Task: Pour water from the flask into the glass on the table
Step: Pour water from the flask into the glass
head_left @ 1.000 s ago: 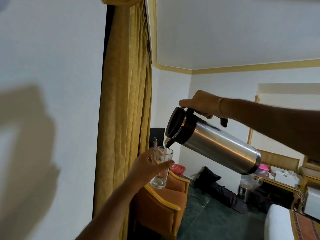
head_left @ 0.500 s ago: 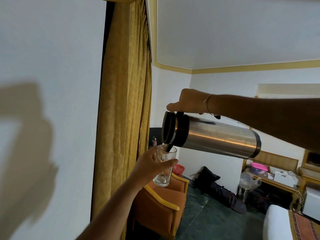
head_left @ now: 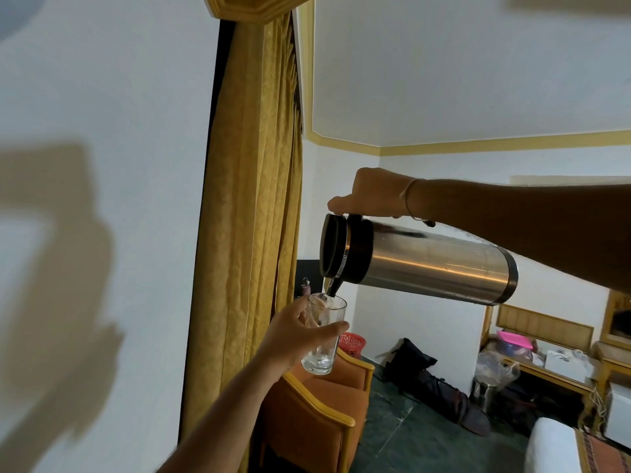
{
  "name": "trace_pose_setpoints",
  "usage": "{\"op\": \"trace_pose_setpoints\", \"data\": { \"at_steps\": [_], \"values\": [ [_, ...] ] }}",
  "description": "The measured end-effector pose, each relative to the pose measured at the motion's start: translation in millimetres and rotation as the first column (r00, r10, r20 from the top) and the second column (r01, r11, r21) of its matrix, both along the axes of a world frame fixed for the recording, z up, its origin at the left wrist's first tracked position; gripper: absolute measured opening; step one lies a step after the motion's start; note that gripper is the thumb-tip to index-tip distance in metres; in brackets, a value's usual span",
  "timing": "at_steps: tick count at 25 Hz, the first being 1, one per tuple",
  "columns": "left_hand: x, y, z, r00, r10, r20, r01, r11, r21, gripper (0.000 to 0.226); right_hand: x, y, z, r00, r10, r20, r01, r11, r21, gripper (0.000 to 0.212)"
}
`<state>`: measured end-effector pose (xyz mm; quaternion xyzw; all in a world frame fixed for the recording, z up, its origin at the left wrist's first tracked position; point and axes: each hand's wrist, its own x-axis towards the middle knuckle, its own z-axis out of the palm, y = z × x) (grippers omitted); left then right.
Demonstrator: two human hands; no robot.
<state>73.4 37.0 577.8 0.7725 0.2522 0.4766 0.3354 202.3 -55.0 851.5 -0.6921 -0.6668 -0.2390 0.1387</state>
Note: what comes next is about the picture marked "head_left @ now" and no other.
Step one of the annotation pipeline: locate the person's right hand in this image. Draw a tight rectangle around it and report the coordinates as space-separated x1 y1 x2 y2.
327 168 415 219

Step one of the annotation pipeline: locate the person's left hand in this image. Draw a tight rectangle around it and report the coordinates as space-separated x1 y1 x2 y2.
255 295 350 374

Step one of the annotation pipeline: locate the clear drinking glass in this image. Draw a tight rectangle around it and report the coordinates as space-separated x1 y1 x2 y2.
301 293 348 376

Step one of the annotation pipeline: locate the steel thermos flask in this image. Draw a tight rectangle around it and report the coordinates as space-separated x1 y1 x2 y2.
319 214 519 306

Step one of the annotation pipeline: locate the person's right forearm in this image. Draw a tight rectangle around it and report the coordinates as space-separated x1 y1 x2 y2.
407 178 631 294

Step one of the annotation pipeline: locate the person's left forearm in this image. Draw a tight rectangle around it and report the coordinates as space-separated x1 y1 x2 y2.
157 357 281 473

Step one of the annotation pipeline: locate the red plastic basket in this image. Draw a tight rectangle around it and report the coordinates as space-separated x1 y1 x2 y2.
338 332 367 359

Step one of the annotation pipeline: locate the thin wrist bangle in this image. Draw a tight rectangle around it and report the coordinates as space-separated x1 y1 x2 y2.
399 178 436 227

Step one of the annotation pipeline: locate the orange upholstered wooden armchair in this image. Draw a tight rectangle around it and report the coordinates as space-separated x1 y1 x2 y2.
256 347 376 473

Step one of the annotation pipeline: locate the golden yellow curtain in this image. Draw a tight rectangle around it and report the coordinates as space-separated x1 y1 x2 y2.
179 12 304 473

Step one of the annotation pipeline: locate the black bag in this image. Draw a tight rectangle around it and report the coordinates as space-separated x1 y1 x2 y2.
384 338 492 437

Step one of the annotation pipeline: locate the small steel dustbin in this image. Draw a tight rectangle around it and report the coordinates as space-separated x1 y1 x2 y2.
472 378 498 414

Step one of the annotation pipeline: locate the clear plastic bag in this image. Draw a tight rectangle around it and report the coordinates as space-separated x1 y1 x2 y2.
475 350 521 390

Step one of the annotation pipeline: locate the pink lidded plastic container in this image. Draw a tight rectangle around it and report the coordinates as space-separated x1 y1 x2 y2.
495 330 535 359

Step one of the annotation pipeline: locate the wooden luggage bench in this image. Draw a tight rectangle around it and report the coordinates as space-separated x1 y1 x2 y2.
479 304 599 429

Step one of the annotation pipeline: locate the wooden curtain pelmet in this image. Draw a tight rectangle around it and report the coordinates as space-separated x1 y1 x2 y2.
203 0 316 24

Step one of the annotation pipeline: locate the white box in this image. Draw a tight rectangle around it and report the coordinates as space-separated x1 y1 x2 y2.
544 349 592 385

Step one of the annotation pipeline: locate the white bed mattress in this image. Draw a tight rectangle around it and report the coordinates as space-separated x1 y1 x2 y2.
524 417 582 473

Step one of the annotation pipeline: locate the wooden dressing table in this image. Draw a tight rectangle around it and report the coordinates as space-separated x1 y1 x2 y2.
591 341 631 434

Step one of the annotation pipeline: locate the wooden framed mirror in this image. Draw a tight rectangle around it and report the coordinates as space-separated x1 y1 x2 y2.
599 289 631 351

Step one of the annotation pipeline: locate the patterned red bed runner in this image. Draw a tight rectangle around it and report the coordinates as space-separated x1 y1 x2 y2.
576 428 631 473

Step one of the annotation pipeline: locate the white mini fridge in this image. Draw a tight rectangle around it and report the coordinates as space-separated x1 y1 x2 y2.
604 382 631 450

